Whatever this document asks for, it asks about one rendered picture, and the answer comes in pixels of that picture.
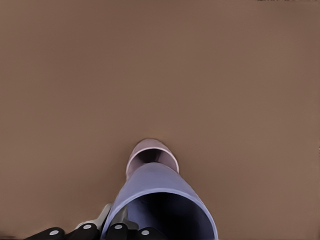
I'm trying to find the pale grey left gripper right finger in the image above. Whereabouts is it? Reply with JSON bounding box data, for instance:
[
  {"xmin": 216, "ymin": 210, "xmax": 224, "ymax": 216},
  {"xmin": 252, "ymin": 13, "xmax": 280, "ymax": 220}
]
[{"xmin": 106, "ymin": 205, "xmax": 140, "ymax": 240}]

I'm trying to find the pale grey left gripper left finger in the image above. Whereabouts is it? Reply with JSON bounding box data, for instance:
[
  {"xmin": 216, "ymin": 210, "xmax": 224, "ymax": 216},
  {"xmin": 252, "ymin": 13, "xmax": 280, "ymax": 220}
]
[{"xmin": 65, "ymin": 202, "xmax": 113, "ymax": 240}]

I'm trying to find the purple cup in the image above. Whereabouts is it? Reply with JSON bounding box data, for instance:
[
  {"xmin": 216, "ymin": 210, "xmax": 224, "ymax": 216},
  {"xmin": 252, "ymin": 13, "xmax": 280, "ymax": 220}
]
[{"xmin": 99, "ymin": 162, "xmax": 220, "ymax": 240}]

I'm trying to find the pink cup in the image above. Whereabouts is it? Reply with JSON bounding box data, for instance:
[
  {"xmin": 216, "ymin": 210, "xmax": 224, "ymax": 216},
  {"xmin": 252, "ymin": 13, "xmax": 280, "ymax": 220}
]
[{"xmin": 125, "ymin": 138, "xmax": 180, "ymax": 181}]

